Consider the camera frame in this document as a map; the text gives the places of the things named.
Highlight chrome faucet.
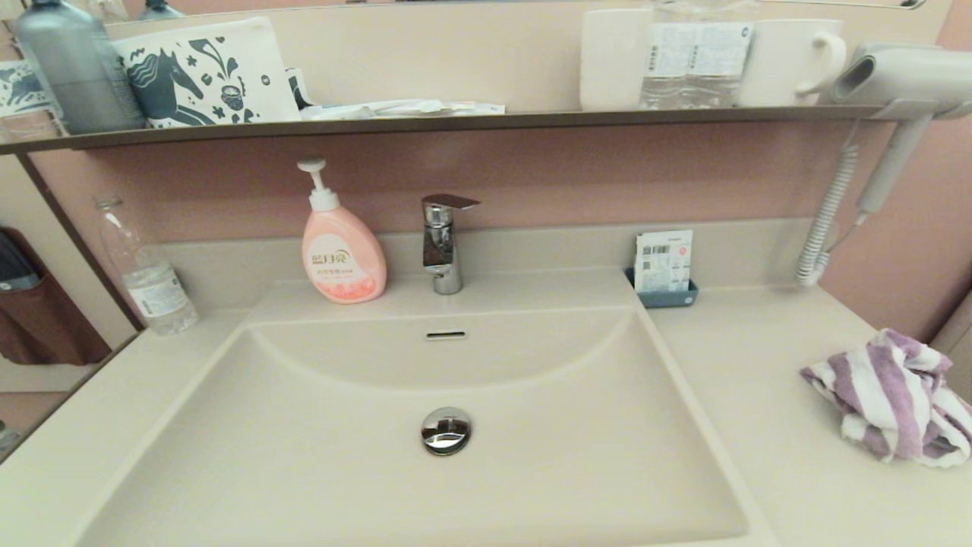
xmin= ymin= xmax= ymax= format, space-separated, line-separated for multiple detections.
xmin=421 ymin=194 xmax=481 ymax=296

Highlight purple white striped towel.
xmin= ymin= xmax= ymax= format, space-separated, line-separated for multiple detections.
xmin=800 ymin=328 xmax=972 ymax=467

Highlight beige sink basin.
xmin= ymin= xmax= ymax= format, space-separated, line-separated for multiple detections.
xmin=72 ymin=267 xmax=779 ymax=547

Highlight pink soap pump bottle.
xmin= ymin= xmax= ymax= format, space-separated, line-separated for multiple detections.
xmin=296 ymin=158 xmax=387 ymax=305

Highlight chrome drain stopper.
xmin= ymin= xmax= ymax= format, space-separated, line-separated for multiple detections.
xmin=420 ymin=407 xmax=472 ymax=457

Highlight white printed packet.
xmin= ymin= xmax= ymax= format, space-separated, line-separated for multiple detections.
xmin=634 ymin=230 xmax=693 ymax=293

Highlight small blue tray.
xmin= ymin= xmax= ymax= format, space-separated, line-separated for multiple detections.
xmin=625 ymin=266 xmax=699 ymax=308

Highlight white wrapped packets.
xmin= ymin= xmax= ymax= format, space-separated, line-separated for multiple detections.
xmin=300 ymin=99 xmax=506 ymax=121

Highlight dark and white pouch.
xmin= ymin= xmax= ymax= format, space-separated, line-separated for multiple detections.
xmin=286 ymin=68 xmax=314 ymax=111

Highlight clear water bottle white label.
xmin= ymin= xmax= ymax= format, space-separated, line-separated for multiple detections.
xmin=640 ymin=0 xmax=698 ymax=109
xmin=695 ymin=0 xmax=760 ymax=109
xmin=93 ymin=194 xmax=200 ymax=337

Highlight white pouch horse print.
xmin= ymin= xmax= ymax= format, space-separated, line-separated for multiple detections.
xmin=112 ymin=17 xmax=301 ymax=128

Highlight grey bottle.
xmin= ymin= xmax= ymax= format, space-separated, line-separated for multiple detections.
xmin=14 ymin=0 xmax=147 ymax=136

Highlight grey hair dryer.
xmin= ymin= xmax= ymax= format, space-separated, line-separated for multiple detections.
xmin=828 ymin=43 xmax=972 ymax=217

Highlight brown wall shelf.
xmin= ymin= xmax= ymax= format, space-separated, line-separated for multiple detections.
xmin=0 ymin=105 xmax=889 ymax=155

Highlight white cup without handle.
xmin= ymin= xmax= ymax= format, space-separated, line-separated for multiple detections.
xmin=579 ymin=9 xmax=654 ymax=112

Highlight white coiled cord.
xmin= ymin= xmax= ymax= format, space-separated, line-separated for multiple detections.
xmin=795 ymin=122 xmax=866 ymax=288

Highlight white mug with handle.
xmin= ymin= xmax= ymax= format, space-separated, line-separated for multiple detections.
xmin=737 ymin=19 xmax=847 ymax=108

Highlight brown mirror frame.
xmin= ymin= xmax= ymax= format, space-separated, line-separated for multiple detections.
xmin=0 ymin=152 xmax=147 ymax=464

